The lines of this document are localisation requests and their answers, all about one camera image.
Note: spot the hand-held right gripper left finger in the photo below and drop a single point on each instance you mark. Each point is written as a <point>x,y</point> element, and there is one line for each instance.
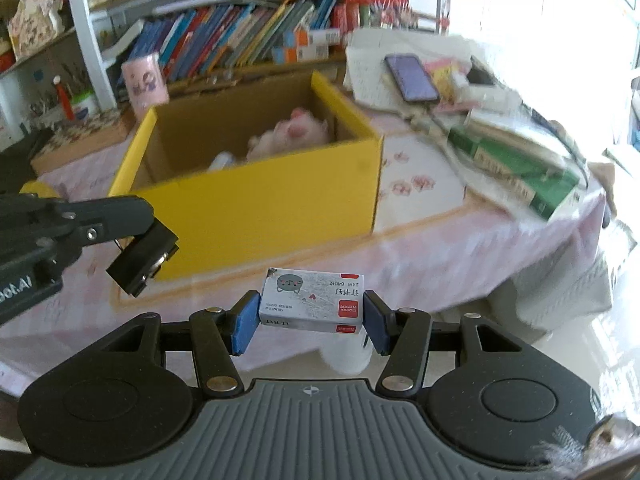
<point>245,325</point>

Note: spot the wooden chessboard box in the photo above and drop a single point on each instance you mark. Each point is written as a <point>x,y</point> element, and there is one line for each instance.
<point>85,140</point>

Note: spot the yellow cardboard box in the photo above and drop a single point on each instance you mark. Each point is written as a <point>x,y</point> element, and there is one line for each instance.
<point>250,220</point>

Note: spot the yellow tape roll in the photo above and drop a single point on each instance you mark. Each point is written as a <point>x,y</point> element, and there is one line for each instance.
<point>37,189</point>

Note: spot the row of leaning colourful books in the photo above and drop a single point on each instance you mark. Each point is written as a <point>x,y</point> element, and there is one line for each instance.
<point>225,35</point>

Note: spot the green lid white jar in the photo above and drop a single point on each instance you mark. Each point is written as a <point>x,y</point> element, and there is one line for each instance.
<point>85,106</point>

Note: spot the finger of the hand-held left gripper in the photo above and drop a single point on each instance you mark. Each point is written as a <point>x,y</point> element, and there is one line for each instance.
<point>65,245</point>
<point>120,212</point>

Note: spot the purple-screen smartphone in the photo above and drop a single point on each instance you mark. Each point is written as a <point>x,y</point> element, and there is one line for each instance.
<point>411,77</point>

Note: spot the white bookshelf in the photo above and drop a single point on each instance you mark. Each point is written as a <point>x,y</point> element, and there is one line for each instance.
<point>90,35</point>

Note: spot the white open notebook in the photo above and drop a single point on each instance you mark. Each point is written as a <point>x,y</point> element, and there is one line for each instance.
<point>367,75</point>

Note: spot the black binder clip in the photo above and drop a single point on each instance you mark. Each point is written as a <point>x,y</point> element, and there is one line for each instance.
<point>140,260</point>

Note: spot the pink yellow packet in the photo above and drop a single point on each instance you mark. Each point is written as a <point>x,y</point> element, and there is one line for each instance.
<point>447,80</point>

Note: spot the pink cylinder container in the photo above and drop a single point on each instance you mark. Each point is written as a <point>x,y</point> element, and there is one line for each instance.
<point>145,90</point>

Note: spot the white staple box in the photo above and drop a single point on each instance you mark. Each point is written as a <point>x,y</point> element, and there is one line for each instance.
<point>310,300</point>

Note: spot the orange white small box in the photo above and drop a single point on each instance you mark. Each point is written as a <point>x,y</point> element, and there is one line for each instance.
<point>322,37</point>
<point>300,54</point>

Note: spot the floral paper bag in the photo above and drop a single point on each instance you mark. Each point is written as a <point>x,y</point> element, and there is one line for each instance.
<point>35,22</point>

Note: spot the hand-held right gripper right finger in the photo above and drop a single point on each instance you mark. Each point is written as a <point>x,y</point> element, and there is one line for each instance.
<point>375,325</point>

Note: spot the white round object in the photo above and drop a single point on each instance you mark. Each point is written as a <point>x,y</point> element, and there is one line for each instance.
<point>345,355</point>

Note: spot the green thick book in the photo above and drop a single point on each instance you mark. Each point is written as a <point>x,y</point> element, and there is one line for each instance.
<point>515,170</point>

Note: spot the pink plush pig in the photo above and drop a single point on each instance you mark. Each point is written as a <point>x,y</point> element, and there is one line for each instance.
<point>295,132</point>

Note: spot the white knitted cloth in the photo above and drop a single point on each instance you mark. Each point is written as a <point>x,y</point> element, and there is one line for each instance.
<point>560,280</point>

